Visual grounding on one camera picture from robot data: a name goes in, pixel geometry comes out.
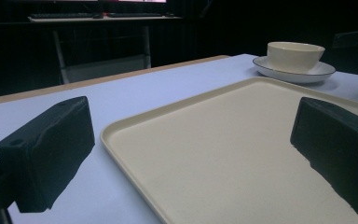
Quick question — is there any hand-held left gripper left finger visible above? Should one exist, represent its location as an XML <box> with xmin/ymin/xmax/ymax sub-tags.
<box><xmin>0</xmin><ymin>95</ymin><xmax>96</xmax><ymax>214</ymax></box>

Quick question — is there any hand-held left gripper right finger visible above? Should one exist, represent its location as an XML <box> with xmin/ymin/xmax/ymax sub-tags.
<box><xmin>289</xmin><ymin>96</ymin><xmax>358</xmax><ymax>215</ymax></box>

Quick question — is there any white plate with dark rim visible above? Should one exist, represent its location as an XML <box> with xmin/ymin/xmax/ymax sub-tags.
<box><xmin>252</xmin><ymin>55</ymin><xmax>337</xmax><ymax>84</ymax></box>

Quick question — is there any cream ceramic bowl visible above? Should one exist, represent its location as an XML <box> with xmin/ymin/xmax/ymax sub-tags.
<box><xmin>266</xmin><ymin>41</ymin><xmax>326</xmax><ymax>75</ymax></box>

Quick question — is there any dark chair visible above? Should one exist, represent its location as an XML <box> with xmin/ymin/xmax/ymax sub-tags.
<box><xmin>321</xmin><ymin>28</ymin><xmax>358</xmax><ymax>78</ymax></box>

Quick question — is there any beige plastic tray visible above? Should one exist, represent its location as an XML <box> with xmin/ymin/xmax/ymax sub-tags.
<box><xmin>100</xmin><ymin>76</ymin><xmax>358</xmax><ymax>224</ymax></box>

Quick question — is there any desk with metal legs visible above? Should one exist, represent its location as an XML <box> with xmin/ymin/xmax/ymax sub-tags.
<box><xmin>27</xmin><ymin>14</ymin><xmax>183</xmax><ymax>85</ymax></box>

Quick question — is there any black keyboard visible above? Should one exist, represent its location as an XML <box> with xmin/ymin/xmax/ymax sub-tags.
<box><xmin>29</xmin><ymin>12</ymin><xmax>95</xmax><ymax>20</ymax></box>
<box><xmin>106</xmin><ymin>11</ymin><xmax>164</xmax><ymax>19</ymax></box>

